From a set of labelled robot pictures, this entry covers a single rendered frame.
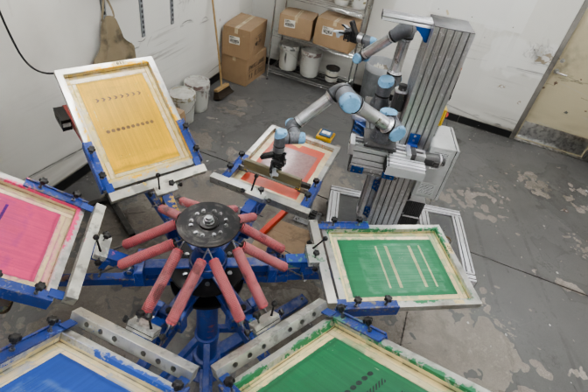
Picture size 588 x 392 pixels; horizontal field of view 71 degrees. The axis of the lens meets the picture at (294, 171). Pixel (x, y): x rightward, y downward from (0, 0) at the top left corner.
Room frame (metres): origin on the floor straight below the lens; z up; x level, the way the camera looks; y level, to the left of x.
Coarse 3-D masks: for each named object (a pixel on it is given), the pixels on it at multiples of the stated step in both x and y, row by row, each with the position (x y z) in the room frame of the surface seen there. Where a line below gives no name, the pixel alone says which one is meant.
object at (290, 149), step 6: (270, 144) 2.60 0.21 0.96; (288, 144) 2.64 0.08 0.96; (264, 150) 2.51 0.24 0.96; (270, 150) 2.52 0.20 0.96; (288, 150) 2.56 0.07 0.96; (294, 150) 2.58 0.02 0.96; (288, 156) 2.50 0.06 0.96; (264, 162) 2.37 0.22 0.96; (282, 168) 2.34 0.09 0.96; (246, 174) 2.20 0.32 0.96; (252, 174) 2.21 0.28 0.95; (246, 180) 2.13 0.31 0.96; (252, 180) 2.15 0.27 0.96; (258, 180) 2.16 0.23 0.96; (264, 180) 2.17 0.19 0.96; (270, 180) 2.18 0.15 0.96; (264, 186) 2.11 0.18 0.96
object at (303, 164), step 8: (296, 152) 2.56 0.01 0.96; (304, 152) 2.58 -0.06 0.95; (312, 152) 2.60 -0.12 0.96; (320, 152) 2.61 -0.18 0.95; (296, 160) 2.46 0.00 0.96; (304, 160) 2.48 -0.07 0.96; (312, 160) 2.49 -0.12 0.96; (288, 168) 2.35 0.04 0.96; (296, 168) 2.36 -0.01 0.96; (304, 168) 2.38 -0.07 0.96; (312, 168) 2.40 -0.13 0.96; (304, 176) 2.29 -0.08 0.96; (272, 184) 2.15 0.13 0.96; (280, 184) 2.16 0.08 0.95; (280, 192) 2.07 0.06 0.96; (288, 192) 2.09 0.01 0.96; (296, 192) 2.10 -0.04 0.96
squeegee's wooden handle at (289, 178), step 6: (246, 162) 2.16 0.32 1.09; (252, 162) 2.15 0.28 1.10; (258, 162) 2.16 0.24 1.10; (246, 168) 2.16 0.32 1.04; (252, 168) 2.15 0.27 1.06; (258, 168) 2.14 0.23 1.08; (264, 168) 2.12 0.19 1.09; (264, 174) 2.12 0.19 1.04; (282, 174) 2.09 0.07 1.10; (288, 174) 2.09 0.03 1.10; (282, 180) 2.09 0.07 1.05; (288, 180) 2.08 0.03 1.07; (294, 180) 2.06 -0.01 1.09; (300, 180) 2.05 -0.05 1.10; (300, 186) 2.08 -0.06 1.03
